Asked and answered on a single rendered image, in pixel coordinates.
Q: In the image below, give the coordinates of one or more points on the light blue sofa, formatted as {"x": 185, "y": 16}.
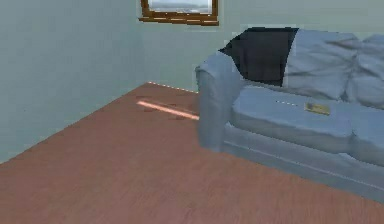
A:
{"x": 273, "y": 120}

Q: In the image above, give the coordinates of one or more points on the black cloth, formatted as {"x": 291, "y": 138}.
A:
{"x": 261, "y": 55}

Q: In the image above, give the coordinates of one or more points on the brown framed window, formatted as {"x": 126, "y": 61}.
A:
{"x": 180, "y": 11}

